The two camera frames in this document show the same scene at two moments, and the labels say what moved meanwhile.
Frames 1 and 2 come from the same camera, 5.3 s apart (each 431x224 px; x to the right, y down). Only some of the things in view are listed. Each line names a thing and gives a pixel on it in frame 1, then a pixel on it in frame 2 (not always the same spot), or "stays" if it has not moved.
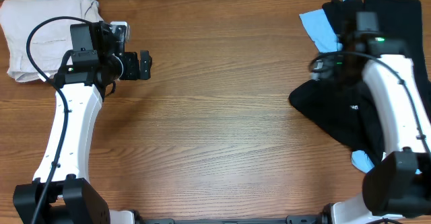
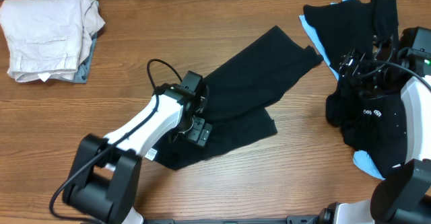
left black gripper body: [145, 64] to [201, 132]
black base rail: [301, 219] stays
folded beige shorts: [22, 18] stays
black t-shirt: [343, 106] to [237, 89]
